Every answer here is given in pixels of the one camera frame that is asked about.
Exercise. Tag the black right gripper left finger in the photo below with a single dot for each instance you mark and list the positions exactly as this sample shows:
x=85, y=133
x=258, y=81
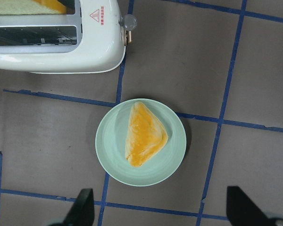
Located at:
x=82, y=211

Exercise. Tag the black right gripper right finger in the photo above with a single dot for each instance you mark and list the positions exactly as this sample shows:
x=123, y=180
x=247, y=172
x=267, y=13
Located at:
x=242, y=211

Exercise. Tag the grey toaster lever knob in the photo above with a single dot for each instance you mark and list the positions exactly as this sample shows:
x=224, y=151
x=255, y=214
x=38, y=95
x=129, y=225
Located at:
x=128, y=23

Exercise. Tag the white two-slot toaster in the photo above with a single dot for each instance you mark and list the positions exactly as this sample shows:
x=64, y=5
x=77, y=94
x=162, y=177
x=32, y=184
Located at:
x=87, y=39

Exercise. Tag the bread slice in toaster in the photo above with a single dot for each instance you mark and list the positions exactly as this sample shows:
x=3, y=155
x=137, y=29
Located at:
x=31, y=7

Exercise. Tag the light green plate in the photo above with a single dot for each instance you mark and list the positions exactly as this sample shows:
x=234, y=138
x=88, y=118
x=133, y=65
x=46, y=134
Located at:
x=110, y=145

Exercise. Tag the triangular toasted bread on plate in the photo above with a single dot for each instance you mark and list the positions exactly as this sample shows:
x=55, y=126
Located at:
x=146, y=135

